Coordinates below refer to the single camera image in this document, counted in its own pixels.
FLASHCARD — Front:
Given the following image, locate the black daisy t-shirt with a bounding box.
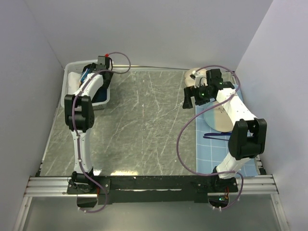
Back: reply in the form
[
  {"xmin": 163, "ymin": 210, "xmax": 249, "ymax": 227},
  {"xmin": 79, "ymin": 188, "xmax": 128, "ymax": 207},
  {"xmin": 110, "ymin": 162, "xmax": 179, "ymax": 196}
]
[{"xmin": 80, "ymin": 68, "xmax": 91, "ymax": 85}]

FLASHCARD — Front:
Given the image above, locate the white plastic basket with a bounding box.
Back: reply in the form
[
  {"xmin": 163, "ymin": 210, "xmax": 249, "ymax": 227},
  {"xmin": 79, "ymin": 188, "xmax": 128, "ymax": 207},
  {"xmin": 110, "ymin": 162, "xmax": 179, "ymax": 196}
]
[{"xmin": 60, "ymin": 59, "xmax": 110, "ymax": 110}]

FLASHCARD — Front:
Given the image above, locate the blue grid placemat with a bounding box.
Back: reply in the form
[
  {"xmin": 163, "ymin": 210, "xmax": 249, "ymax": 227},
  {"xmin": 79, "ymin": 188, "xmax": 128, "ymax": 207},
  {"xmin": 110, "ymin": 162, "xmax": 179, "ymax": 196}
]
[{"xmin": 194, "ymin": 82, "xmax": 256, "ymax": 174}]

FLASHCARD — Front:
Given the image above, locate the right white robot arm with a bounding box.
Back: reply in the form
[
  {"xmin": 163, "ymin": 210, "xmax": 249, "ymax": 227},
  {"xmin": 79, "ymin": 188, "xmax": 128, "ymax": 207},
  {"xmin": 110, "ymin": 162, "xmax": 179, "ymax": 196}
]
[{"xmin": 182, "ymin": 66, "xmax": 267, "ymax": 192}]

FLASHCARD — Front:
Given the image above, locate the navy rolled t-shirt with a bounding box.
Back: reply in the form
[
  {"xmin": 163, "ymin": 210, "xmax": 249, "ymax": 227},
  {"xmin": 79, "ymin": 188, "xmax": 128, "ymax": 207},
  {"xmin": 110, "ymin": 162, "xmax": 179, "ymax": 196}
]
[{"xmin": 92, "ymin": 87, "xmax": 107, "ymax": 103}]

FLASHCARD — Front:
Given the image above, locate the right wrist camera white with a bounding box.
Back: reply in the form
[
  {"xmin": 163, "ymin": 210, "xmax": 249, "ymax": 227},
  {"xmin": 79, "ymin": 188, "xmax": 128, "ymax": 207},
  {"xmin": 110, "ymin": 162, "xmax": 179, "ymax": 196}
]
[{"xmin": 190, "ymin": 70, "xmax": 207, "ymax": 88}]

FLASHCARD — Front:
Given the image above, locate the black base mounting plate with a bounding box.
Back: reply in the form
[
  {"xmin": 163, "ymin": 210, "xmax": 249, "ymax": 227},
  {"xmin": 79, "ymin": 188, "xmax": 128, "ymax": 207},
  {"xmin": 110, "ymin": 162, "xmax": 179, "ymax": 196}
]
[{"xmin": 67, "ymin": 174, "xmax": 238, "ymax": 205}]

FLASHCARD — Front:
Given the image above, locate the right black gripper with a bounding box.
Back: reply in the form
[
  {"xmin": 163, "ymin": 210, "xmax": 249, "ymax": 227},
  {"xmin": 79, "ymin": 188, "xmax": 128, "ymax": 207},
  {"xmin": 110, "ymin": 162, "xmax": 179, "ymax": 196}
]
[{"xmin": 182, "ymin": 83, "xmax": 213, "ymax": 109}]

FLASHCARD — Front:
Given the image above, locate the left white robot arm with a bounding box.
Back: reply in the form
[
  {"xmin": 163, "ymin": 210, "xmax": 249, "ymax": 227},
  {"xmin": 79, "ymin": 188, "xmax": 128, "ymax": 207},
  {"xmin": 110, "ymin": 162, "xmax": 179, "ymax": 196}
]
[{"xmin": 61, "ymin": 54, "xmax": 113, "ymax": 175}]

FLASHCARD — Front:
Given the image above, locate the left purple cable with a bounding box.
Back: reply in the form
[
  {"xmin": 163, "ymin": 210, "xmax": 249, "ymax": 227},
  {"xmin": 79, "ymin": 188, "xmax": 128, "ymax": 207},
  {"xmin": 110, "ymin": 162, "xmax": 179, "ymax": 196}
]
[{"xmin": 72, "ymin": 51, "xmax": 132, "ymax": 214}]

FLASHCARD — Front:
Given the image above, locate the purple plastic knife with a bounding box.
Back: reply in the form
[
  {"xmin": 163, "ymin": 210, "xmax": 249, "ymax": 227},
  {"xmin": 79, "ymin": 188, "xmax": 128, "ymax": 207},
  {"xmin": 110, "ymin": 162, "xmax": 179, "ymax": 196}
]
[{"xmin": 204, "ymin": 132, "xmax": 231, "ymax": 136}]

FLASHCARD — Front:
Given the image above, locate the cream divided dish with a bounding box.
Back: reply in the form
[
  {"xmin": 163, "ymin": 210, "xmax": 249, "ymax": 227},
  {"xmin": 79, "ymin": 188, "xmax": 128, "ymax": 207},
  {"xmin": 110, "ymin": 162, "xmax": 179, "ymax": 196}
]
[{"xmin": 184, "ymin": 68, "xmax": 207, "ymax": 88}]

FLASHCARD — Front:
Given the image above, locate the cream and blue plate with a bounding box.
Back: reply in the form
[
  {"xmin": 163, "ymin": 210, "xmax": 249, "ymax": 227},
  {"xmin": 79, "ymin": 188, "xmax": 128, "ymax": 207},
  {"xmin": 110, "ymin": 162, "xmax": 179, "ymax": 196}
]
[{"xmin": 203, "ymin": 105, "xmax": 233, "ymax": 132}]

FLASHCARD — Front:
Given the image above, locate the white rolled t-shirt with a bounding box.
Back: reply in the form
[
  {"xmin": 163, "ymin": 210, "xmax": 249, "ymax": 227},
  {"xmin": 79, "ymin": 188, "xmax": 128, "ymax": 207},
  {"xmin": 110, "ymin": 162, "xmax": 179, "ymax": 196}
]
[{"xmin": 67, "ymin": 72, "xmax": 81, "ymax": 94}]

